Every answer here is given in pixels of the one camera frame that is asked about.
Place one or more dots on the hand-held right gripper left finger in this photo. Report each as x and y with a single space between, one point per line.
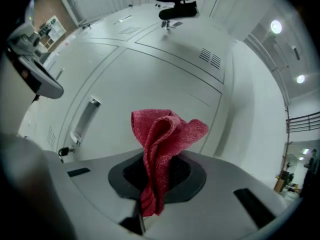
95 184

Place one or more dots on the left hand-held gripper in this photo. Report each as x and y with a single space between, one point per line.
15 104

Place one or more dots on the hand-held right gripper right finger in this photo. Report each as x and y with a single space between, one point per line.
220 184

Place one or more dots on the red knitted cloth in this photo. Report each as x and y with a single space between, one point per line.
162 134

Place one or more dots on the white cabinet door panel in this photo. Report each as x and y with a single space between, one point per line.
140 89

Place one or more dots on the grey metal locker cabinet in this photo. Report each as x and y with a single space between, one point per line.
175 59

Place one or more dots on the black key fob with key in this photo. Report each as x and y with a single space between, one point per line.
63 151

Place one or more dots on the white shelf unit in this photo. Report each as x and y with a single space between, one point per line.
56 30

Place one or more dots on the standing fan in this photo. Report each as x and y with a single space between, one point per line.
291 161

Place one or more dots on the black metal railing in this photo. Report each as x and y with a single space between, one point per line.
300 119

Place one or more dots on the small silver key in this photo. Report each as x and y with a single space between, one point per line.
167 25

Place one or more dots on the round ceiling light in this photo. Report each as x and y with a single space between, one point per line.
300 79
276 26

